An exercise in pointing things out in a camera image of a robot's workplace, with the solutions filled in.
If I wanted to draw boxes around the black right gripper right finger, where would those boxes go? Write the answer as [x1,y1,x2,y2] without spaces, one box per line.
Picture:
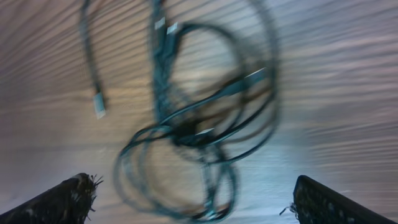
[285,175,397,224]

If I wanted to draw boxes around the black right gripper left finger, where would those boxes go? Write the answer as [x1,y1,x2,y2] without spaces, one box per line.
[1,173,103,224]

